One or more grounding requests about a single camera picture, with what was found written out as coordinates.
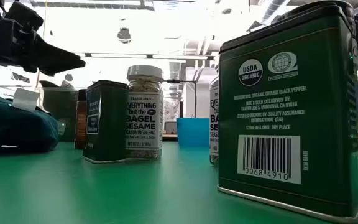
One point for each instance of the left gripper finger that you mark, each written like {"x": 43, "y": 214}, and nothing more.
{"x": 54, "y": 60}

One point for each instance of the brown spice bottle black cap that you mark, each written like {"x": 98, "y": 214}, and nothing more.
{"x": 80, "y": 124}

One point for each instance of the green black pepper tin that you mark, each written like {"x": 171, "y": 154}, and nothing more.
{"x": 291, "y": 109}
{"x": 110, "y": 124}

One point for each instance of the bagel seasoning glass jar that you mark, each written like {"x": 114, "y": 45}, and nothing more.
{"x": 213, "y": 124}
{"x": 145, "y": 118}

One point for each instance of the clear plastic storage bin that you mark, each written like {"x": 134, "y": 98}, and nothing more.
{"x": 61, "y": 105}

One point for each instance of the long ceiling light strip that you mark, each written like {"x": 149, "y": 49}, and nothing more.
{"x": 120, "y": 55}

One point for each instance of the dark round ceiling fixture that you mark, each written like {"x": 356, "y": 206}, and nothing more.
{"x": 124, "y": 35}

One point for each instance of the dark green garment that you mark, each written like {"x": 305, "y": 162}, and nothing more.
{"x": 11, "y": 130}

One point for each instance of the white patterned cloth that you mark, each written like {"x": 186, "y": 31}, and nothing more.
{"x": 170, "y": 110}

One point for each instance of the green table mat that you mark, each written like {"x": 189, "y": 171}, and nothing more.
{"x": 135, "y": 193}

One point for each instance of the blue plastic bin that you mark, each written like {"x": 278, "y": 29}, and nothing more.
{"x": 193, "y": 133}

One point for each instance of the black metal frame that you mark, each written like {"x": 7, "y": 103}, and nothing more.
{"x": 182, "y": 81}

